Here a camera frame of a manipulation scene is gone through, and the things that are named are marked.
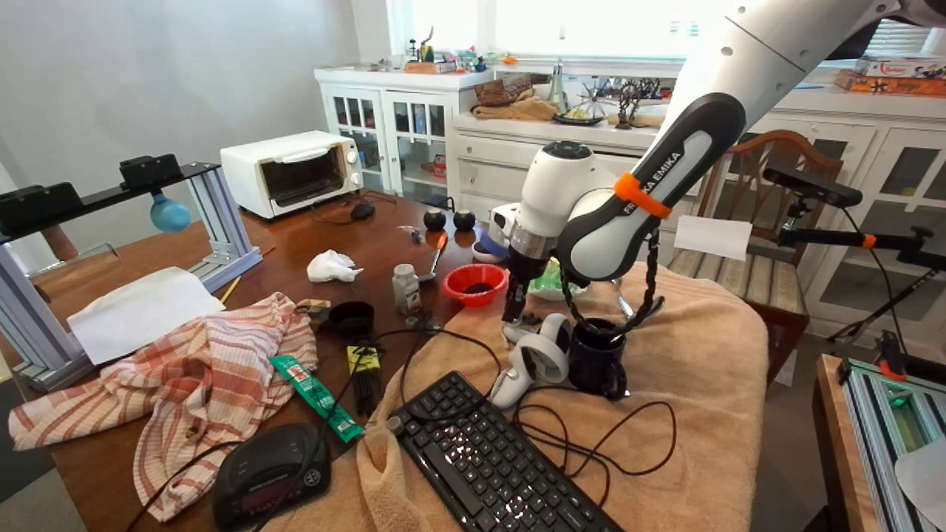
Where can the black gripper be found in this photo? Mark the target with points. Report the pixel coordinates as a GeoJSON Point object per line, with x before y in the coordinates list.
{"type": "Point", "coordinates": [528, 269]}

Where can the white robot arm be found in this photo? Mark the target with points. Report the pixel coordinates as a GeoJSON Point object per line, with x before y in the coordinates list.
{"type": "Point", "coordinates": [632, 216]}

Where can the black mug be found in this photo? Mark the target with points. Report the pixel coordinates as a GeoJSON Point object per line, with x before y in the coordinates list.
{"type": "Point", "coordinates": [595, 365]}

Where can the red plastic bowl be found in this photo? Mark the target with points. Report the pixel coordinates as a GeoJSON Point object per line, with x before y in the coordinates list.
{"type": "Point", "coordinates": [459, 293]}

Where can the white computer mouse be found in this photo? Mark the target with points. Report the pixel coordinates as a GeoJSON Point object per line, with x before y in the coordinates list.
{"type": "Point", "coordinates": [506, 384]}

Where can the orange and grey pen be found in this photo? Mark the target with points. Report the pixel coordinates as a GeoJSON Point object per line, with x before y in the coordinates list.
{"type": "Point", "coordinates": [437, 259]}

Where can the small silver metal clip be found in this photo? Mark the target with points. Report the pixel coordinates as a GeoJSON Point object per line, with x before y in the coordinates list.
{"type": "Point", "coordinates": [413, 234]}

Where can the white drawer sideboard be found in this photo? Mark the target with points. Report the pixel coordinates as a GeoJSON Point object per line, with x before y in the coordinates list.
{"type": "Point", "coordinates": [493, 167]}

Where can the black computer keyboard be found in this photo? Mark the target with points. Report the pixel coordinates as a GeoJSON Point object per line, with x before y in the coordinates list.
{"type": "Point", "coordinates": [493, 463]}

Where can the black round dish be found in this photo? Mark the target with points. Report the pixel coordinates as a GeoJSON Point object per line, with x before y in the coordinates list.
{"type": "Point", "coordinates": [351, 321]}

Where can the black and yellow tool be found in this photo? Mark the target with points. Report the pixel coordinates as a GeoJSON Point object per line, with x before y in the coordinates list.
{"type": "Point", "coordinates": [363, 378]}

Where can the black computer mouse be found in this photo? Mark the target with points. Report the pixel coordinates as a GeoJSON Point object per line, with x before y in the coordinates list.
{"type": "Point", "coordinates": [363, 211]}

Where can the dark shallow dish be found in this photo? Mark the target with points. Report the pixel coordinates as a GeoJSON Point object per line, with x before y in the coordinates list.
{"type": "Point", "coordinates": [577, 115]}

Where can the beige terry towel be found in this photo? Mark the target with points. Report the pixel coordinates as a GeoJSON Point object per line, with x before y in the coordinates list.
{"type": "Point", "coordinates": [689, 415]}

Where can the crumpled white tissue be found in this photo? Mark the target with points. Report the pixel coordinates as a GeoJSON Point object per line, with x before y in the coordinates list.
{"type": "Point", "coordinates": [330, 266]}

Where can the white paper note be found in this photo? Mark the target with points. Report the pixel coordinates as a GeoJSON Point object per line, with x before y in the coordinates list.
{"type": "Point", "coordinates": [712, 237]}

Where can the small tan object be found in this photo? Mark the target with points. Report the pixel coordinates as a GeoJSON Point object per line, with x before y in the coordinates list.
{"type": "Point", "coordinates": [314, 308]}

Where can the white glass door cabinet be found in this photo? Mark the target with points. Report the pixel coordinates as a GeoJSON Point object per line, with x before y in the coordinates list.
{"type": "Point", "coordinates": [380, 148]}
{"type": "Point", "coordinates": [887, 285]}

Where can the brown wicker basket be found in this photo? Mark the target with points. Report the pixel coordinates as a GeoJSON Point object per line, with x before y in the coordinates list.
{"type": "Point", "coordinates": [503, 92]}

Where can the long green packet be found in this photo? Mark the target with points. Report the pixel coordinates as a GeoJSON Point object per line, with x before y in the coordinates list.
{"type": "Point", "coordinates": [314, 396]}

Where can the yellow pencil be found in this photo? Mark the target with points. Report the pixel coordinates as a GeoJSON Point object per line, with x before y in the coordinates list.
{"type": "Point", "coordinates": [228, 290]}

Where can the wooden chair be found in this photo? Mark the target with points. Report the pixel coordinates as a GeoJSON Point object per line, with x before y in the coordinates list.
{"type": "Point", "coordinates": [787, 157]}

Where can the black alarm clock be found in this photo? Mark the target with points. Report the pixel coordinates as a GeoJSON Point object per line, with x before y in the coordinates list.
{"type": "Point", "coordinates": [270, 477]}

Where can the white toaster oven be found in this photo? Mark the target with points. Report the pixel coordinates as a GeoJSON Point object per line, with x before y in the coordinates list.
{"type": "Point", "coordinates": [246, 167]}

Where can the red striped cloth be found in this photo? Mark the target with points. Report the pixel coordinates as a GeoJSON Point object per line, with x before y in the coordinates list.
{"type": "Point", "coordinates": [197, 384]}

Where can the wooden side table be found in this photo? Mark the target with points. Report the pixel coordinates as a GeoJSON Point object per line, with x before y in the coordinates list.
{"type": "Point", "coordinates": [833, 463]}

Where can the blue ball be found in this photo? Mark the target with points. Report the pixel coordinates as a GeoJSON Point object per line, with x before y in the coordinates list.
{"type": "Point", "coordinates": [171, 213]}

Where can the black boom stand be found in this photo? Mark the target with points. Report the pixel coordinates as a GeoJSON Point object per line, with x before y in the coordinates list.
{"type": "Point", "coordinates": [898, 241]}

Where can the white paper sheet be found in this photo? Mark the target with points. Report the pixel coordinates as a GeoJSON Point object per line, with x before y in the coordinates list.
{"type": "Point", "coordinates": [138, 312]}

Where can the orange printed box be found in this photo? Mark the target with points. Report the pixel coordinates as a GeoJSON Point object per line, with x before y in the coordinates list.
{"type": "Point", "coordinates": [898, 80]}

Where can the white round disc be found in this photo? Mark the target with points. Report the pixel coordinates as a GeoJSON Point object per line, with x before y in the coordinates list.
{"type": "Point", "coordinates": [927, 483]}

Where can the aluminium profile frame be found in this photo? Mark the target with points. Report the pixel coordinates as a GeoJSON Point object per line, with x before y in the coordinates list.
{"type": "Point", "coordinates": [233, 226]}
{"type": "Point", "coordinates": [868, 415]}

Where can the black stereo camera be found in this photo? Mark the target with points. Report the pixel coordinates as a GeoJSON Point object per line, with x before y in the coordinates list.
{"type": "Point", "coordinates": [815, 188]}
{"type": "Point", "coordinates": [150, 173]}
{"type": "Point", "coordinates": [40, 209]}

